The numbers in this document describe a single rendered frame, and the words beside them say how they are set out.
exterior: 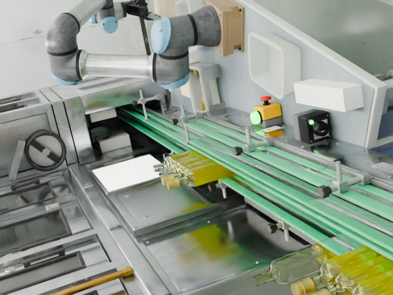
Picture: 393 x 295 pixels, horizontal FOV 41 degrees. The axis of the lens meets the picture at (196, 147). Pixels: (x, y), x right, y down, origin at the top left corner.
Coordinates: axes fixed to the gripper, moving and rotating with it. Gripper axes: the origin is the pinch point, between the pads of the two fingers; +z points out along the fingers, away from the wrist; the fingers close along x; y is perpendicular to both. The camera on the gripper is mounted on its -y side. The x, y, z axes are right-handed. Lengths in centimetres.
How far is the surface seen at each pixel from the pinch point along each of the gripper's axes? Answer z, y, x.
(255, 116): -2, -95, 9
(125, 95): -18, 24, 57
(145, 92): -7, 24, 58
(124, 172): -36, -28, 68
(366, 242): -13, -166, -1
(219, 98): 5, -50, 26
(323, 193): -18, -155, -8
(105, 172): -44, -20, 71
